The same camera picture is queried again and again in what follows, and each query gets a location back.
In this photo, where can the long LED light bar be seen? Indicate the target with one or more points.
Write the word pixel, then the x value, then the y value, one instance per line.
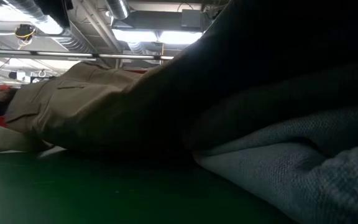
pixel 64 54

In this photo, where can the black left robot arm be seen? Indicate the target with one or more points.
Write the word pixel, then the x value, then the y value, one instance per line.
pixel 54 11

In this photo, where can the black metal stand frame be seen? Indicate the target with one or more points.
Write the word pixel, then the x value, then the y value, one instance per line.
pixel 42 77

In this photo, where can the black garment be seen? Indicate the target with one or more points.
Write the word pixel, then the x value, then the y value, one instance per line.
pixel 259 46

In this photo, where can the khaki garment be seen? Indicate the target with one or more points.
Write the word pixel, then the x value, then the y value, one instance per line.
pixel 73 109

